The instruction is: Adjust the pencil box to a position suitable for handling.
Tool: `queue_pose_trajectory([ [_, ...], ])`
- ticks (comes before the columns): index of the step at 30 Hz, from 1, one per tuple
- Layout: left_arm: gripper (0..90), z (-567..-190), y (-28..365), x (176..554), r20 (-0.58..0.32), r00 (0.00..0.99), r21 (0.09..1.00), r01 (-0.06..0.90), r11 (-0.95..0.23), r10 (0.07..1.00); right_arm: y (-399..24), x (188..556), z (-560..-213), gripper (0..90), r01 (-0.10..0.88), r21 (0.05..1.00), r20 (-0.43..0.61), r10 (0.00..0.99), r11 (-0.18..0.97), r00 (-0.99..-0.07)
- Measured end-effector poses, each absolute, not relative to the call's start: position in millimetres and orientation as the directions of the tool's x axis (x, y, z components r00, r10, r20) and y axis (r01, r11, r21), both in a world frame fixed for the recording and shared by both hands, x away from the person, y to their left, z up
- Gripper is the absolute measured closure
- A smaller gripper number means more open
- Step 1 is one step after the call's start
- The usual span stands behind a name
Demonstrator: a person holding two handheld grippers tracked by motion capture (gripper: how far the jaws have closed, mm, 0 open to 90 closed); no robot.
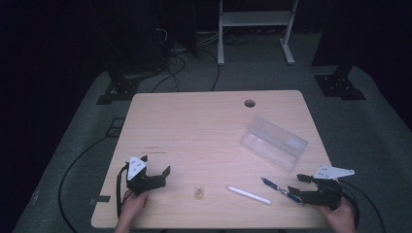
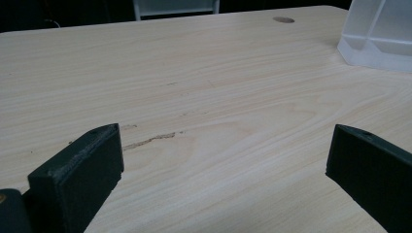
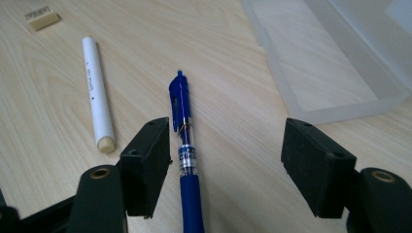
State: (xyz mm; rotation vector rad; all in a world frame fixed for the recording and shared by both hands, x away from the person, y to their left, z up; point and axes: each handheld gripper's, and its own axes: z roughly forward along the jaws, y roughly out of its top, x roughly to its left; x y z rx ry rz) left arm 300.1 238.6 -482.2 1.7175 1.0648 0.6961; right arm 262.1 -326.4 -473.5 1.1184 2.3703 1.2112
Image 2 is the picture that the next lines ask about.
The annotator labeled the clear plastic pencil case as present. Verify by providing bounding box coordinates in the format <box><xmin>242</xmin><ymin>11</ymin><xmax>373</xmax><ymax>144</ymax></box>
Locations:
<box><xmin>336</xmin><ymin>0</ymin><xmax>412</xmax><ymax>74</ymax></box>

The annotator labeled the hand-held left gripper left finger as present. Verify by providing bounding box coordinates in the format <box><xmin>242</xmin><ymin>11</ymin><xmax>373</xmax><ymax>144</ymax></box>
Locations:
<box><xmin>27</xmin><ymin>122</ymin><xmax>125</xmax><ymax>233</ymax></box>

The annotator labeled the white metal stand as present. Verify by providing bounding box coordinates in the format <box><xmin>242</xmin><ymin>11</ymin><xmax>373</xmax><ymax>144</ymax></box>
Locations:
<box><xmin>132</xmin><ymin>0</ymin><xmax>221</xmax><ymax>21</ymax></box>

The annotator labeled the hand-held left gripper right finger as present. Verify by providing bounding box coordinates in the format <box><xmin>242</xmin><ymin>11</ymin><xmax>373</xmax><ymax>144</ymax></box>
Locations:
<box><xmin>325</xmin><ymin>123</ymin><xmax>412</xmax><ymax>233</ymax></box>

